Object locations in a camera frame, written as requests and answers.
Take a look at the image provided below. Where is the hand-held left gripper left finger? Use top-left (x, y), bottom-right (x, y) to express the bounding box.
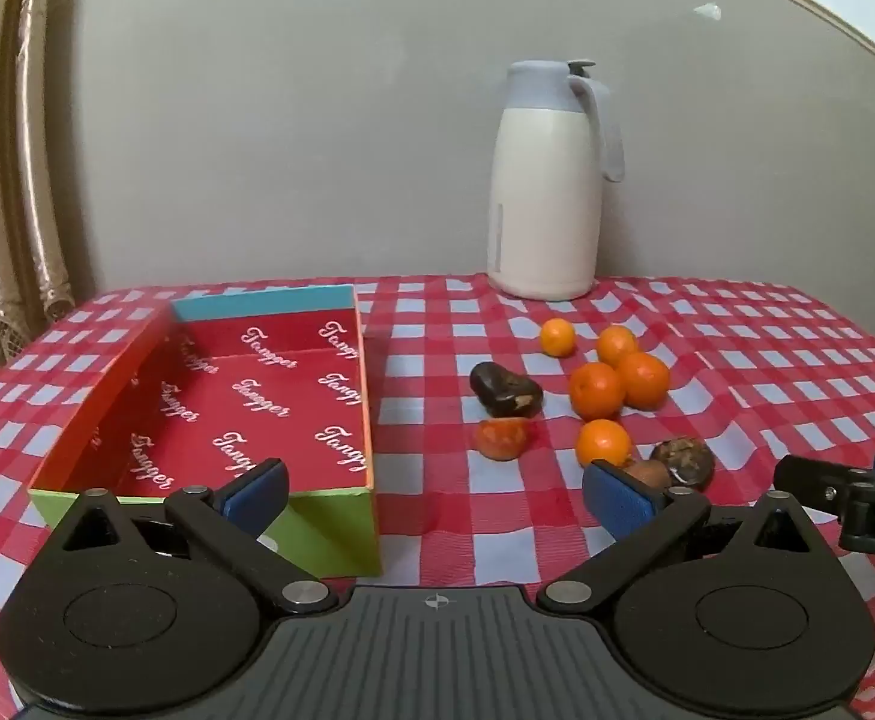
top-left (47, 457), bottom-right (341, 616)

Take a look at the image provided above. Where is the small orange mandarin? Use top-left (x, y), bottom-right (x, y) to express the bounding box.
top-left (540, 317), bottom-right (577, 358)

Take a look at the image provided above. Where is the red printed cardboard box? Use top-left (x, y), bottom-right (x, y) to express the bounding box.
top-left (27, 285), bottom-right (385, 580)

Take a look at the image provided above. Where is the brown kiwi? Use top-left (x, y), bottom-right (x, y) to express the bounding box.
top-left (621, 459), bottom-right (671, 492)

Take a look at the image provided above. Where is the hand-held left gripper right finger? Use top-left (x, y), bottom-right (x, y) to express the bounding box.
top-left (538, 461), bottom-right (832, 616)

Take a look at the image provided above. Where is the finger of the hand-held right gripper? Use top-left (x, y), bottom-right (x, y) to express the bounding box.
top-left (774, 454), bottom-right (875, 520)

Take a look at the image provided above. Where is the beige curtain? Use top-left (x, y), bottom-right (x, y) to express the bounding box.
top-left (0, 0), bottom-right (79, 383)

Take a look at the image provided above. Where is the dark mottled passion fruit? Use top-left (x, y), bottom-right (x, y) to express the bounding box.
top-left (649, 436), bottom-right (715, 492)

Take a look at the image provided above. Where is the red white checkered tablecloth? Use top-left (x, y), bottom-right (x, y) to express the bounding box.
top-left (0, 274), bottom-right (875, 720)

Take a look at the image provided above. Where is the cream thermos jug grey lid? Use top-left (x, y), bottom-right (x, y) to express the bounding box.
top-left (486, 58), bottom-right (626, 301)

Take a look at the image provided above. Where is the dark brown avocado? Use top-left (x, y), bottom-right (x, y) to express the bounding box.
top-left (469, 362), bottom-right (544, 417)

